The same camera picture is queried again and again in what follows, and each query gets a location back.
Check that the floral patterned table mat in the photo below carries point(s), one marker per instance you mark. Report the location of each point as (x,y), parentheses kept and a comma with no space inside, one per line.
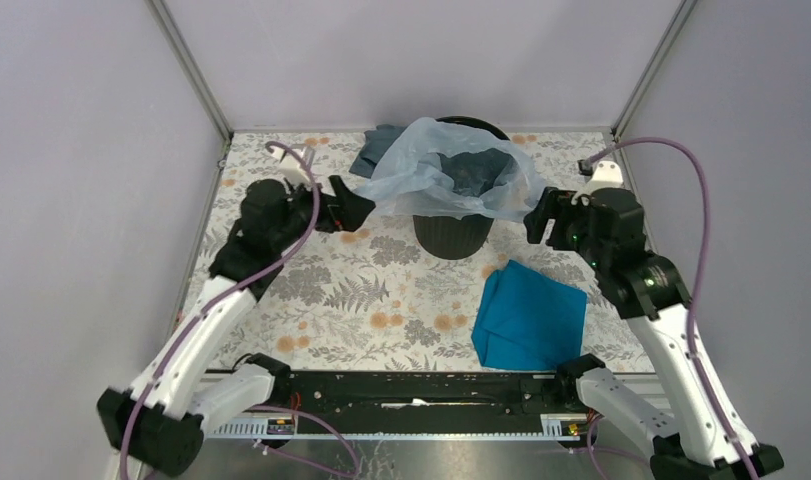
(374,299)

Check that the black plastic trash bin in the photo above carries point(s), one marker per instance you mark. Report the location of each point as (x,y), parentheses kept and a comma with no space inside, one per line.
(449,238)

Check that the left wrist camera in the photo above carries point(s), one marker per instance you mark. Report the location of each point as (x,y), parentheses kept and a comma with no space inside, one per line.
(289,167)

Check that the grey-blue crumpled cloth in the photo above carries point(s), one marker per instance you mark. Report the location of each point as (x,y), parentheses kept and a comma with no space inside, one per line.
(377,142)

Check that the bright blue folded cloth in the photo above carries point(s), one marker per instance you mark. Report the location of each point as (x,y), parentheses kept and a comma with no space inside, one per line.
(527,321)

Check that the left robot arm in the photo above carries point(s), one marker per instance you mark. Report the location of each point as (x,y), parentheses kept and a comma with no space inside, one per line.
(163,417)

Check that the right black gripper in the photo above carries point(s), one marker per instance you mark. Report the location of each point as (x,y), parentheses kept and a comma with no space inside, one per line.
(536,220)

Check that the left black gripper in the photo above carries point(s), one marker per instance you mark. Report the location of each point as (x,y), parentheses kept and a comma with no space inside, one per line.
(346,209)

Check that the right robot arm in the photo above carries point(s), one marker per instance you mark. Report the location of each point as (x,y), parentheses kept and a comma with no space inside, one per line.
(703,436)

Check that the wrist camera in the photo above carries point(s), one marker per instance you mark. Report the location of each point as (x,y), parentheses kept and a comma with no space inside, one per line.
(289,167)
(601,174)

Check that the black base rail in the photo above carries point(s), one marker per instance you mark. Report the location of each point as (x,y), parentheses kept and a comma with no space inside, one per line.
(431,404)

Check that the light blue plastic trash bag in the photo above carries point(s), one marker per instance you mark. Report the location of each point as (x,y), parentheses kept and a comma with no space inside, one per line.
(438,168)

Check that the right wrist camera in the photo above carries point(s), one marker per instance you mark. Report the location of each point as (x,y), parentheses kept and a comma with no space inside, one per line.
(601,174)

